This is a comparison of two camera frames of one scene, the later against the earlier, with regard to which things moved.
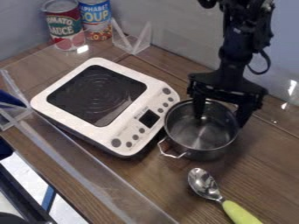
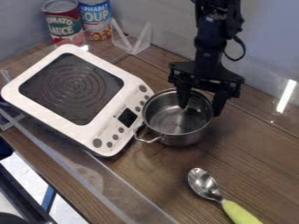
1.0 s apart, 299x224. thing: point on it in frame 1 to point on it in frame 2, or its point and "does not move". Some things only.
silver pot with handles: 204,141 to 175,125
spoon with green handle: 204,185 does not move
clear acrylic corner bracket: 131,44 does not move
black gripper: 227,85 to 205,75
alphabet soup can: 97,20 does not move
